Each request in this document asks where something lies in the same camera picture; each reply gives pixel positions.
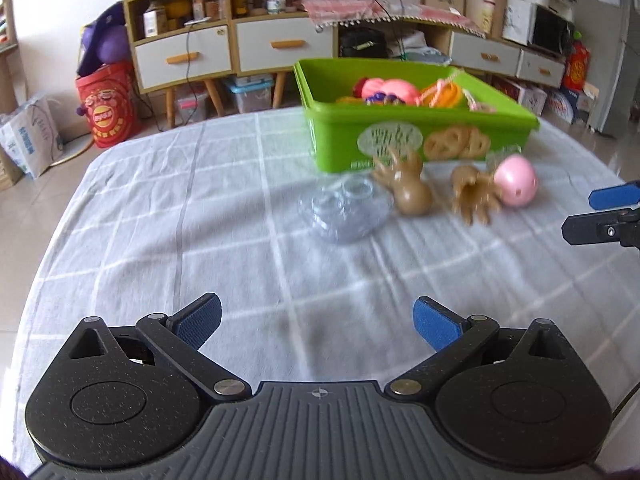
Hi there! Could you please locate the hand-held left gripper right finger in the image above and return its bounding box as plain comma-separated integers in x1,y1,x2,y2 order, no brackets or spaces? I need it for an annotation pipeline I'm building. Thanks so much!
386,296,583,397

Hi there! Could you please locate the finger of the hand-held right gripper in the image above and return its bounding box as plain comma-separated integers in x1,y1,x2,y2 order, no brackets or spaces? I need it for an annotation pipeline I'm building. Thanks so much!
588,180,640,211
561,207,640,248

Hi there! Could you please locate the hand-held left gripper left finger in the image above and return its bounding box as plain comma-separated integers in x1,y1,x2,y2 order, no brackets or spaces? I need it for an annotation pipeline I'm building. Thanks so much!
47,293,251,402

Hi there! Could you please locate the pink toy ball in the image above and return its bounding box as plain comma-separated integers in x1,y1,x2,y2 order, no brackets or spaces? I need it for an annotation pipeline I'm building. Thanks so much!
487,154,540,207

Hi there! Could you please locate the tan toy hand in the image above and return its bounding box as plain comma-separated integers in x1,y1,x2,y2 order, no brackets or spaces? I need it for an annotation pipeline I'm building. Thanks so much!
371,147,435,217
450,164,503,226

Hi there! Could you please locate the clear plastic tray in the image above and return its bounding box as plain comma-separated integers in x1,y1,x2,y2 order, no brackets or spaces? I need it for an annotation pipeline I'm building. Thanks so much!
299,175,396,244

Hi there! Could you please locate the green plastic box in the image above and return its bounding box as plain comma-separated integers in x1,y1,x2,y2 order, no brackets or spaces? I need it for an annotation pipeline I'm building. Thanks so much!
292,58,541,175

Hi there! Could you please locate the pink cactus toy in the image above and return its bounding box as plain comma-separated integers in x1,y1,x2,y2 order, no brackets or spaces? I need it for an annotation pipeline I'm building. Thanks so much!
352,77,418,106

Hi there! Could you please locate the white checked tablecloth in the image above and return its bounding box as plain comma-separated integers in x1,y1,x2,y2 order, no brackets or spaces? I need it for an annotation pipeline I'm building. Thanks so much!
12,105,640,471

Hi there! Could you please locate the red gift bag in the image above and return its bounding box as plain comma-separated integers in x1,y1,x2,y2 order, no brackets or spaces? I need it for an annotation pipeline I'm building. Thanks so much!
562,42,591,92

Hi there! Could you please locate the white printed carton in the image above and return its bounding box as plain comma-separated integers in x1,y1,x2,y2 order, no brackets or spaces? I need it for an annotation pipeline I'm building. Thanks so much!
492,76,548,116

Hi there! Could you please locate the grey refrigerator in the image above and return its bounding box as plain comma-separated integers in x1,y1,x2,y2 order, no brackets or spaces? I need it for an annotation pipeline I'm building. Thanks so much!
585,0,640,138

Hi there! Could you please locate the white microwave oven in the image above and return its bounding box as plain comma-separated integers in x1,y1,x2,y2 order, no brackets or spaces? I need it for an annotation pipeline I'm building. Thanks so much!
502,0,576,56

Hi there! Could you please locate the cream tall bottle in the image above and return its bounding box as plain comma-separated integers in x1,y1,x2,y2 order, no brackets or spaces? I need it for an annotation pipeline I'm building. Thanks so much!
480,0,501,36

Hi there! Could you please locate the red printed bucket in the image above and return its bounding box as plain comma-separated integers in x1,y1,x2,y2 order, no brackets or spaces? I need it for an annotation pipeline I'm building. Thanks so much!
75,62,143,149

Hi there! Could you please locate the wooden TV stand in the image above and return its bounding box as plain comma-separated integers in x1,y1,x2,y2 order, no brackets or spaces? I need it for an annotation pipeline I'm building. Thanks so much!
335,15,568,91

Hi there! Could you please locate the blue lid storage bin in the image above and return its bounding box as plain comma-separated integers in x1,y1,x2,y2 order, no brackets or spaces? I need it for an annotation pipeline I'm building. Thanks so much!
222,75,276,114

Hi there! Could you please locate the white shopping bag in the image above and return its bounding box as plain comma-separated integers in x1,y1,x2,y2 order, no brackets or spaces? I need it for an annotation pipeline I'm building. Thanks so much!
0,95,66,179

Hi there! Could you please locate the wooden cabinet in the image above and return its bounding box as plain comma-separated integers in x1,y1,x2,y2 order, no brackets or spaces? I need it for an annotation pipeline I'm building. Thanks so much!
120,0,341,128

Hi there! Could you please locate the black bag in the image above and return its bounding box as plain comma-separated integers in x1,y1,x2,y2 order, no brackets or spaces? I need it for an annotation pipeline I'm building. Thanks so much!
339,27,390,59

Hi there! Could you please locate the purple plush toy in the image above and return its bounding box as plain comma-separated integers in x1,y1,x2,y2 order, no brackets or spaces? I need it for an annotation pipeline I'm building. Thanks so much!
77,2,132,73

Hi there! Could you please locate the pink fringed cloth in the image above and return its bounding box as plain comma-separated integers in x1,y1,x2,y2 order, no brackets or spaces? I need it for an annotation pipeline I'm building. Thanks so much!
300,0,486,38

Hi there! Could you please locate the white drawer orange handle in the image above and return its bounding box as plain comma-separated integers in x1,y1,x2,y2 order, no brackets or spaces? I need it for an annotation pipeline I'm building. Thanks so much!
450,30,521,78
517,50,566,89
134,25,233,93
235,16,335,73

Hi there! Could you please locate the black cable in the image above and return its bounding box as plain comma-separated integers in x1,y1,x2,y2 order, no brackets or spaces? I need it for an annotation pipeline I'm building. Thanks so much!
184,22,196,83

